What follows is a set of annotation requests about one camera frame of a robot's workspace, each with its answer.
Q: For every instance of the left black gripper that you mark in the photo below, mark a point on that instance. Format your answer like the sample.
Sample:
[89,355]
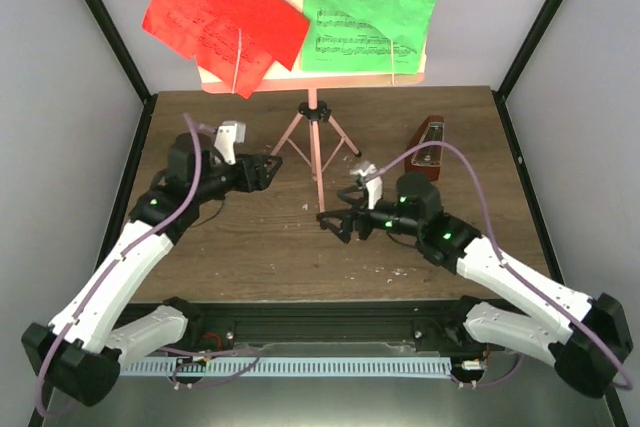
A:
[260,182]

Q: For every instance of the red paper sheet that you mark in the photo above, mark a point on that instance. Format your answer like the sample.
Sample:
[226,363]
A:
[235,40]

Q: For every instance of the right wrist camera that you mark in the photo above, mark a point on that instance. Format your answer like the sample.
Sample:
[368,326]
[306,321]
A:
[366,177]

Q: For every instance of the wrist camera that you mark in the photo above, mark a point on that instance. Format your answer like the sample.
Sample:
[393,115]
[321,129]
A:
[228,134]
[366,177]

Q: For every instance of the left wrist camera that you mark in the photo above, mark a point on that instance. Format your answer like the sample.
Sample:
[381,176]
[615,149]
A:
[228,134]

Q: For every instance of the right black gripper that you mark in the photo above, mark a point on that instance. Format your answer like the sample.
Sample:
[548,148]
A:
[347,217]

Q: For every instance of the reddish-brown wooden metronome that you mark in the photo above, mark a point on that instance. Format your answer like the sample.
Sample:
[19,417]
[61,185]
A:
[427,160]

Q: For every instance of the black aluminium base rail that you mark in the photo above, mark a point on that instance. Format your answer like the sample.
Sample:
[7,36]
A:
[428,326]

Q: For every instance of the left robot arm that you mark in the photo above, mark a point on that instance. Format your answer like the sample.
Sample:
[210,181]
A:
[82,351]

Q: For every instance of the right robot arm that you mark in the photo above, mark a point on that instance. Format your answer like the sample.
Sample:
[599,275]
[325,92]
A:
[585,339]

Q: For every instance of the green sheet music paper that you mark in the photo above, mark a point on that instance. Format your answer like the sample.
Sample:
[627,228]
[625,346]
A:
[382,36]

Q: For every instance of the white slotted cable duct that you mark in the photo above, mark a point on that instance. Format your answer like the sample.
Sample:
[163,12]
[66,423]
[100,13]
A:
[403,367]

